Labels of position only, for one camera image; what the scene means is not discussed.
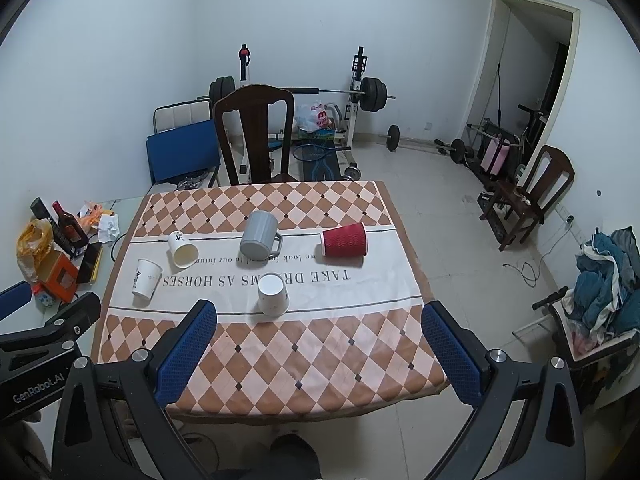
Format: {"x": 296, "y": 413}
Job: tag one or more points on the person's left forearm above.
{"x": 27, "y": 452}

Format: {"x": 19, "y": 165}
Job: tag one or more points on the white door frame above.
{"x": 575, "y": 60}

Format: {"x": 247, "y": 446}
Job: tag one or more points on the white red plastic bag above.
{"x": 312, "y": 117}

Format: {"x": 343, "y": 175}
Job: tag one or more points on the white weight bench rack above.
{"x": 356, "y": 110}

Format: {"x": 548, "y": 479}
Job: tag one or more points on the checkered printed tablecloth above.
{"x": 300, "y": 360}

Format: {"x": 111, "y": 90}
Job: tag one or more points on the small chrome dumbbell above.
{"x": 352, "y": 171}

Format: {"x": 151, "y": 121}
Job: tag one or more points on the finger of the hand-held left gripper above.
{"x": 14, "y": 297}
{"x": 77, "y": 312}

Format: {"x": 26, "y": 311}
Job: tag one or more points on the short barbell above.
{"x": 394, "y": 137}

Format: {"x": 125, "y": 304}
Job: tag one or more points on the dark wooden chair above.
{"x": 255, "y": 130}
{"x": 530, "y": 195}

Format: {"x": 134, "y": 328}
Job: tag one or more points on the dark glass bottle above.
{"x": 67, "y": 225}

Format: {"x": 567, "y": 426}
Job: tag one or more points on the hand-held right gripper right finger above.
{"x": 452, "y": 355}

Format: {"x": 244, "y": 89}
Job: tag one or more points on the long black barbell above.
{"x": 372, "y": 92}

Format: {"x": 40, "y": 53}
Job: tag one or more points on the black dumbbell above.
{"x": 457, "y": 151}

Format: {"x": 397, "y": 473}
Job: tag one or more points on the crumpled white tissue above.
{"x": 108, "y": 227}

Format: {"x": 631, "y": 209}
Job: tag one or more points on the red ribbed paper cup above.
{"x": 345, "y": 242}

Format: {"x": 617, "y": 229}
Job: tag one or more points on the pink towel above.
{"x": 492, "y": 157}

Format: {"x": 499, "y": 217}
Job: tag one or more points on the black exercise mat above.
{"x": 322, "y": 169}

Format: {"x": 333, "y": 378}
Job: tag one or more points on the yellow plastic bag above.
{"x": 31, "y": 247}

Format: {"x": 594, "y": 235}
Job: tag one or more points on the orange plastic bag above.
{"x": 90, "y": 215}

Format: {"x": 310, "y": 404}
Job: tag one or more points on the grey mug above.
{"x": 256, "y": 237}

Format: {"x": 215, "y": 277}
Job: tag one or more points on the orange cardboard box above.
{"x": 59, "y": 276}

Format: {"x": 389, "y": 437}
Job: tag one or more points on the blue chair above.
{"x": 182, "y": 152}

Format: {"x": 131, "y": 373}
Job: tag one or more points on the white padded chair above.
{"x": 180, "y": 112}

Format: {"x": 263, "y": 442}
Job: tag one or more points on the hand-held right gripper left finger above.
{"x": 187, "y": 350}

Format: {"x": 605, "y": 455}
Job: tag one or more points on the plain white paper cup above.
{"x": 273, "y": 296}

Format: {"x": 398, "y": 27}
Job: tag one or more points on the black laundry cart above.
{"x": 590, "y": 355}

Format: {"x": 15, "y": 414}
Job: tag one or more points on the white printed paper cup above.
{"x": 146, "y": 280}
{"x": 181, "y": 252}

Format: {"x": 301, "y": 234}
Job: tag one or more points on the person's leg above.
{"x": 295, "y": 457}

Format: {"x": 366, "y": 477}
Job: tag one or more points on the pile of blue clothes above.
{"x": 605, "y": 280}

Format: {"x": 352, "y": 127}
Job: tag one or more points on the blue badminton racket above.
{"x": 312, "y": 151}

